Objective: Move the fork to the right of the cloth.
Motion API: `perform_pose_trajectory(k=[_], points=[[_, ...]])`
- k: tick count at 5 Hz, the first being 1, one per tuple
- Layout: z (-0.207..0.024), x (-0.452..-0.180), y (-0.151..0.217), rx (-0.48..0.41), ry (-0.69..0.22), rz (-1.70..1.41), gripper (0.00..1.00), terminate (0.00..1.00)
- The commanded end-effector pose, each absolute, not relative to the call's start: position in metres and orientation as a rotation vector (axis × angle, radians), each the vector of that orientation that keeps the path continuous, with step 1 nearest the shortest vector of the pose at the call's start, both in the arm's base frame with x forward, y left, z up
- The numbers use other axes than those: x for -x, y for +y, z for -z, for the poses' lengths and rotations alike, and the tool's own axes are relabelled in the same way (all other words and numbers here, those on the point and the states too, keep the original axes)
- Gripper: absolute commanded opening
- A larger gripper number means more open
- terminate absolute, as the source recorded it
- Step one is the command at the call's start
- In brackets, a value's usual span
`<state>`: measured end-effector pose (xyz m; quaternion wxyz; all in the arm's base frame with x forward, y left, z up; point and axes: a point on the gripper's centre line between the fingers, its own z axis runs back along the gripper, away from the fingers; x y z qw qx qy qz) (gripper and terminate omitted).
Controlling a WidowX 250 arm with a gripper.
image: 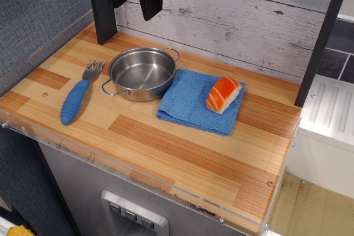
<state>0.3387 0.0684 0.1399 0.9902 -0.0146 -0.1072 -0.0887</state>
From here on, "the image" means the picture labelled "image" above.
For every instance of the left dark vertical post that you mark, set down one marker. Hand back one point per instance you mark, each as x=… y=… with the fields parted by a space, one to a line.
x=105 y=22

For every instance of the stainless steel pot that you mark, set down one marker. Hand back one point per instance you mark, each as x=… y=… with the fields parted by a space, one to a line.
x=142 y=74

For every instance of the blue handled metal fork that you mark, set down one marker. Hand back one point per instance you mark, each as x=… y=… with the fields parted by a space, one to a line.
x=73 y=101

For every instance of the dark vertical post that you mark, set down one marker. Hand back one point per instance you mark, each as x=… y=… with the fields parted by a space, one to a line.
x=320 y=45
x=105 y=22

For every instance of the salmon sushi toy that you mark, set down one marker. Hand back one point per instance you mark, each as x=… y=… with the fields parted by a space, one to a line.
x=222 y=94

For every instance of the white toy sink unit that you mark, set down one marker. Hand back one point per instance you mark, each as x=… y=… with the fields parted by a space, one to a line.
x=322 y=149

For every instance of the blue folded cloth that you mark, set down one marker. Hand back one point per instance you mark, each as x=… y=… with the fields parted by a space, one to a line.
x=184 y=103

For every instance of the silver dispenser button panel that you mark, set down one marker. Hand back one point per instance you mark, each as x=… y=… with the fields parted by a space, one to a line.
x=132 y=215

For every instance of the right dark vertical post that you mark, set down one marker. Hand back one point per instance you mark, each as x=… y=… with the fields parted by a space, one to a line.
x=320 y=45

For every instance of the clear acrylic edge guard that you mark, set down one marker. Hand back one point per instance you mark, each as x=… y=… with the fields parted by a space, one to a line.
x=206 y=208

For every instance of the grey toy kitchen cabinet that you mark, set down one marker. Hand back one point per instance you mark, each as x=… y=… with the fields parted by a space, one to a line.
x=88 y=191

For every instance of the yellow object bottom left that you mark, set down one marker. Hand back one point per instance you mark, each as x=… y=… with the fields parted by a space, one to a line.
x=19 y=231

